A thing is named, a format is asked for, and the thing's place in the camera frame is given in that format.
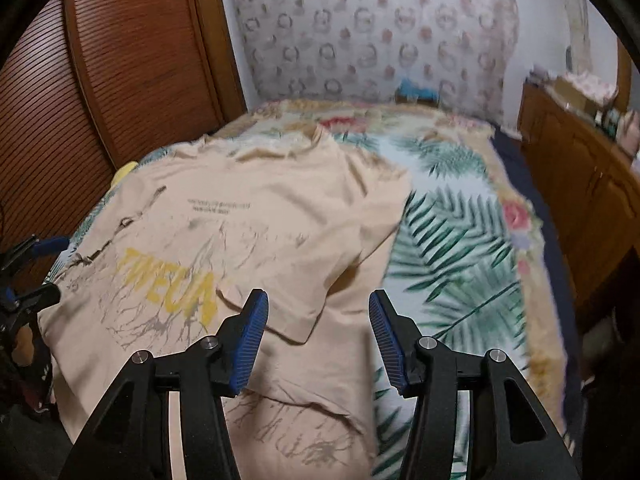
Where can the yellow soft item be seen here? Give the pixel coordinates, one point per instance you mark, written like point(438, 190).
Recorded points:
point(125, 172)

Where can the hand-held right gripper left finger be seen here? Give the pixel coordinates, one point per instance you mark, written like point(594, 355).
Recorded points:
point(250, 342)

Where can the wooden louvered wardrobe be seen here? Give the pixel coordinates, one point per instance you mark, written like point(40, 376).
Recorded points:
point(125, 60)

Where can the floral patterned box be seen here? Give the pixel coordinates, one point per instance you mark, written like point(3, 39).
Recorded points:
point(585, 89)

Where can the palm leaf printed blanket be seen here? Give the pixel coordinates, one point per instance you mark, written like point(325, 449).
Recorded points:
point(450, 245)

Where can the beige printed t-shirt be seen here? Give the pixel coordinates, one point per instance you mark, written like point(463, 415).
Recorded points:
point(250, 210)

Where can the blue cloth bundle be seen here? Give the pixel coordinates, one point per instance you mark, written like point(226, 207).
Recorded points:
point(416, 91)

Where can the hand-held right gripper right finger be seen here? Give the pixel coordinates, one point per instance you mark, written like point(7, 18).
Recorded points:
point(387, 342)

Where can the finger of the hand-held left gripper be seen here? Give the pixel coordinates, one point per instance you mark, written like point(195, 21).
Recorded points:
point(49, 245)
point(36, 298)

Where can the group of small bottles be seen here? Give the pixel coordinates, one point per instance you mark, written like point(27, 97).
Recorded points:
point(622, 127)

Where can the floral patterned curtain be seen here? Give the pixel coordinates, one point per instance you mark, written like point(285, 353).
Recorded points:
point(375, 25)

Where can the wooden sideboard cabinet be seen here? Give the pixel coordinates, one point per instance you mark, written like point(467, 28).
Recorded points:
point(575, 160)

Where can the pale wall hanging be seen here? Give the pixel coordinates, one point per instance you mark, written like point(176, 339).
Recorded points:
point(580, 20)

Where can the colourful floral fabric pile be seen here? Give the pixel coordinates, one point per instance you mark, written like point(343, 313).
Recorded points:
point(542, 200)

